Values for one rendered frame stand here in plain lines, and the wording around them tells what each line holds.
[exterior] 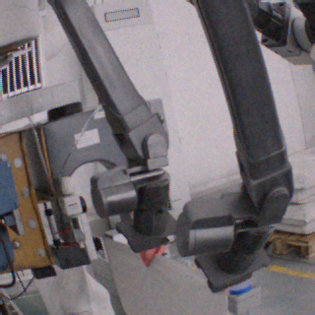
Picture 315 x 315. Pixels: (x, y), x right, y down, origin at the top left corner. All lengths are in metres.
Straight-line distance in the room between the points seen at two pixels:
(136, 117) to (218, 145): 5.22
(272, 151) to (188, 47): 5.46
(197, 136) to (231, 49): 5.50
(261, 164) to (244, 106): 0.08
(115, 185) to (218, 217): 0.32
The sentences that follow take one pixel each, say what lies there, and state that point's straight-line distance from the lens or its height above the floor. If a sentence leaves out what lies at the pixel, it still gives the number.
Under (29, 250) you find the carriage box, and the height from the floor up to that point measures 1.07.
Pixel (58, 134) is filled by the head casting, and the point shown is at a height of 1.31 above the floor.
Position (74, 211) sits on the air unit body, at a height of 1.15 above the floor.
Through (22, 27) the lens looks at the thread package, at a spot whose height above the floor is 1.56.
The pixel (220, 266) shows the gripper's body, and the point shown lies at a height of 1.12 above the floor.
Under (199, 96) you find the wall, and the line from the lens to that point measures 6.14.
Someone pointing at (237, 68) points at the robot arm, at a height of 1.38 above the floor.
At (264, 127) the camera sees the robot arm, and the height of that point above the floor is 1.32.
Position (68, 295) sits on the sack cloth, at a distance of 1.69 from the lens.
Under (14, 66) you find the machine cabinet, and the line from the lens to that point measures 4.12.
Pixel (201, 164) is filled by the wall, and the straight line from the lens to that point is 6.14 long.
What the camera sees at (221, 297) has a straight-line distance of 0.94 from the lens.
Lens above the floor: 1.39
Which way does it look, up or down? 7 degrees down
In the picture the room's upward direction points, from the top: 11 degrees counter-clockwise
